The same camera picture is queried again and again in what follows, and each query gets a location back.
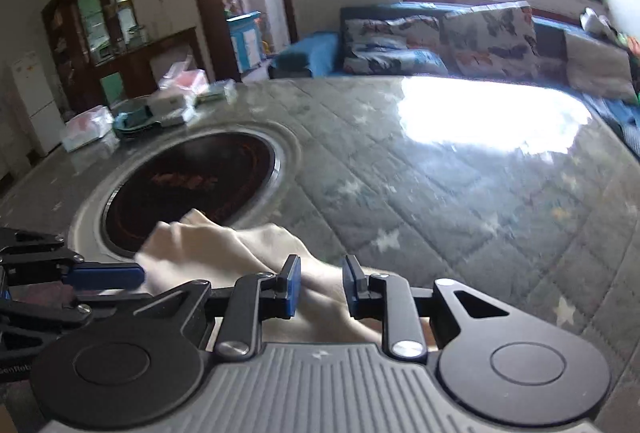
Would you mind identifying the teal round tray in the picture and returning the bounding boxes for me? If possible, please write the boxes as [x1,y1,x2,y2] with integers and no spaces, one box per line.
[113,106,162,139]

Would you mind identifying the butterfly pillow upright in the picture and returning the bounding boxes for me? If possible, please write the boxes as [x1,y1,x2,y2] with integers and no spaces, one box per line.
[442,2,539,81]

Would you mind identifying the white plush toy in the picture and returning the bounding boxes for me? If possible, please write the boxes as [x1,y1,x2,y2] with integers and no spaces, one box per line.
[580,8,617,42]

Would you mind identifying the white refrigerator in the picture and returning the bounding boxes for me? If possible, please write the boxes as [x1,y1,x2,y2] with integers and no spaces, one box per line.
[11,52,64,156]

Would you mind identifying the dark wooden display cabinet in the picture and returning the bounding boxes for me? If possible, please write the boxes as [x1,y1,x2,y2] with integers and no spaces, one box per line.
[41,0,205,114]

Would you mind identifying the white box stack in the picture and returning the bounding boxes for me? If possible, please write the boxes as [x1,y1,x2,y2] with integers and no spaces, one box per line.
[146,87,196,127]

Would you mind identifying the butterfly pillow lying flat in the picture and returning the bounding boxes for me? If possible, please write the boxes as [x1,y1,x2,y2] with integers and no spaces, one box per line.
[343,16,448,75]

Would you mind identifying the clear plastic bag pink contents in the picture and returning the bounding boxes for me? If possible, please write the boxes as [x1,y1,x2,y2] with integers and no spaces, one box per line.
[158,55,209,96]

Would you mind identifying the round black induction cooktop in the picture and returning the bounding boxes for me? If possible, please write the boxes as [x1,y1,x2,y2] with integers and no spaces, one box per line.
[68,122,302,262]

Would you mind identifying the pink tissue pack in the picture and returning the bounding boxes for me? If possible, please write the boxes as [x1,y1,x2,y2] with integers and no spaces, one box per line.
[60,106,113,152]

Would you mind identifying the cream knit garment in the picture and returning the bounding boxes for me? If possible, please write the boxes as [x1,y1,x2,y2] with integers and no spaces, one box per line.
[134,210,382,343]

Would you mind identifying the blue sofa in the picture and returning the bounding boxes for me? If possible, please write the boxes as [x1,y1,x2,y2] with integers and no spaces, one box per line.
[268,2,639,152]

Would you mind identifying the blue white storage cabinet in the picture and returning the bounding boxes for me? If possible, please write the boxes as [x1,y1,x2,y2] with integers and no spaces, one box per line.
[227,11,265,74]

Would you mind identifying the plain beige cushion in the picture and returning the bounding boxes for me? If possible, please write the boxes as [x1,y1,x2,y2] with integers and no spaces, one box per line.
[565,32,638,104]

